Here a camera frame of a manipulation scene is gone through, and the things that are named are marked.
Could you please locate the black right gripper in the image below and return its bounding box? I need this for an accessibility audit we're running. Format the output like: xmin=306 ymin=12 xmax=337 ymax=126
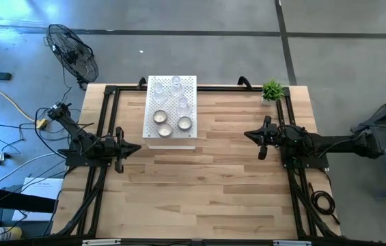
xmin=243 ymin=115 xmax=284 ymax=161

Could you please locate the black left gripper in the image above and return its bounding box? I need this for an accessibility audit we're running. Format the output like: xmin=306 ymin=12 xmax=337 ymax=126
xmin=102 ymin=126 xmax=143 ymax=174

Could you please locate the white purple patterned candle jar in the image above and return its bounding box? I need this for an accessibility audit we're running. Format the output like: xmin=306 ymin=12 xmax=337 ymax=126
xmin=157 ymin=122 xmax=174 ymax=139

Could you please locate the blue patterned candle jar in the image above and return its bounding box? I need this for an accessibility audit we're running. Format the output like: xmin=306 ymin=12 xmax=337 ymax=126
xmin=177 ymin=115 xmax=194 ymax=132

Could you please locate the clear ribbed glass candlestick holder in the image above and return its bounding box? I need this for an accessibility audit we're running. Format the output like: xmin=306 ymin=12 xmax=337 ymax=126
xmin=151 ymin=81 xmax=168 ymax=104
xmin=176 ymin=96 xmax=192 ymax=117
xmin=169 ymin=75 xmax=186 ymax=98

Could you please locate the white perforated metal shelf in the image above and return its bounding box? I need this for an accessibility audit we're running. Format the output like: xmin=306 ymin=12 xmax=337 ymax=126
xmin=141 ymin=74 xmax=198 ymax=150

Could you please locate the green plant in white pot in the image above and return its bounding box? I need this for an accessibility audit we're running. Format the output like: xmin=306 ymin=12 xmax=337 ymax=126
xmin=260 ymin=78 xmax=286 ymax=107

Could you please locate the white paper box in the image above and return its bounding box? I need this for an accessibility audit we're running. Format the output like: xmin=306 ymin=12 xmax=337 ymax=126
xmin=11 ymin=176 xmax=65 ymax=223

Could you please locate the black floor fan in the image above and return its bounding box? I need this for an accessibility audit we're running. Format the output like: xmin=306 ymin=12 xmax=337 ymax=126
xmin=44 ymin=23 xmax=100 ymax=91

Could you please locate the black desk beam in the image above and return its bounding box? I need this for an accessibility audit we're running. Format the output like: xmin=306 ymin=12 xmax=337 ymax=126
xmin=0 ymin=187 xmax=57 ymax=215

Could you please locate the grey metal stand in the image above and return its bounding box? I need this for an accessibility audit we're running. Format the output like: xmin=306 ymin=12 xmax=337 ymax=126
xmin=350 ymin=87 xmax=386 ymax=201

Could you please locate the yellow bottle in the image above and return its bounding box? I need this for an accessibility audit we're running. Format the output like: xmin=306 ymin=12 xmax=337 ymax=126
xmin=0 ymin=225 xmax=23 ymax=242

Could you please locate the black aluminium table frame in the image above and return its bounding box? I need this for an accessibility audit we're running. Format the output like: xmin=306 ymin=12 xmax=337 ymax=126
xmin=55 ymin=77 xmax=342 ymax=241

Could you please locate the coiled black cable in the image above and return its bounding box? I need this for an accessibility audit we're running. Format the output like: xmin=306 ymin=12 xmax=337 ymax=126
xmin=309 ymin=182 xmax=342 ymax=226

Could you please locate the silver metal bracket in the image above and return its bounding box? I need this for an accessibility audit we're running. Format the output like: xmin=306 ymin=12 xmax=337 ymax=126
xmin=273 ymin=239 xmax=313 ymax=246
xmin=82 ymin=238 xmax=122 ymax=246

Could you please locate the white cable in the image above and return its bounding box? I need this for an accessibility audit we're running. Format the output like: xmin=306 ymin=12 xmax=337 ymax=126
xmin=0 ymin=151 xmax=68 ymax=189

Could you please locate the yellow cable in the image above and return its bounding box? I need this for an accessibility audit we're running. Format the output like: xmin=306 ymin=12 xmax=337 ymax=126
xmin=0 ymin=70 xmax=49 ymax=130

